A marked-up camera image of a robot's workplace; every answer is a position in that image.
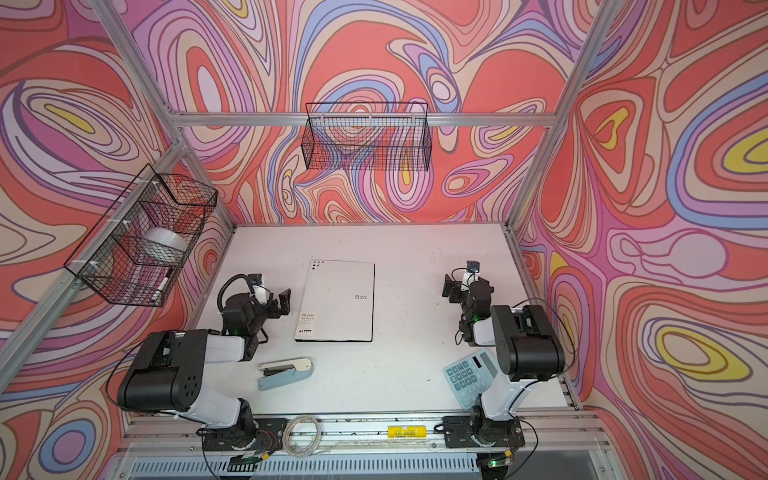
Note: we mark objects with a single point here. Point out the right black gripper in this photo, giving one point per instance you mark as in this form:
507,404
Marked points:
455,287

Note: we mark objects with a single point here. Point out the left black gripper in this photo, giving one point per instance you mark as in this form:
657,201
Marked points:
283,306

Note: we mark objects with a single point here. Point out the black file folder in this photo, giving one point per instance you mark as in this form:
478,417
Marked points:
338,302

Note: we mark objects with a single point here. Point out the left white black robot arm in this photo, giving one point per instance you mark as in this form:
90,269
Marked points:
166,376

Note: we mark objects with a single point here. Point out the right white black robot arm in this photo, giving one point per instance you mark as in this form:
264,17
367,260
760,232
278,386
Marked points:
517,349

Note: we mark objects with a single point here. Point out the blue white stapler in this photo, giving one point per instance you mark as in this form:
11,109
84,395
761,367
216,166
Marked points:
284,372

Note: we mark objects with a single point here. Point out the teal calculator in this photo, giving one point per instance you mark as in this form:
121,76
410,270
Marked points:
471,376

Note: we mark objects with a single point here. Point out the yellow label tag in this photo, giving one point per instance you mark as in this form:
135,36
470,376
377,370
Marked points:
407,432

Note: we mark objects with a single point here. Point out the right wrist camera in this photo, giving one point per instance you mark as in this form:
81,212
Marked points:
470,273

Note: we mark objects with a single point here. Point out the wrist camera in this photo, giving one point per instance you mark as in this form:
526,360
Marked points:
251,286
470,273

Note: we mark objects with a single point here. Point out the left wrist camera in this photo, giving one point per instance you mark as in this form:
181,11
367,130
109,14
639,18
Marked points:
251,286

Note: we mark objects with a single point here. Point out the left black wire basket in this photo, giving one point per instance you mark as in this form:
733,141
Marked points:
124,268

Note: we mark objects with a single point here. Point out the black wire basket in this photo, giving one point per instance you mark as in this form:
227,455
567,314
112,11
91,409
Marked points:
367,136
124,268

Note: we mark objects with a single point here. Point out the back black wire basket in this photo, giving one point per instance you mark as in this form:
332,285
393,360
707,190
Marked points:
367,136

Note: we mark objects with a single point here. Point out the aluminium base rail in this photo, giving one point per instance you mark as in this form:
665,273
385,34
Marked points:
543,429

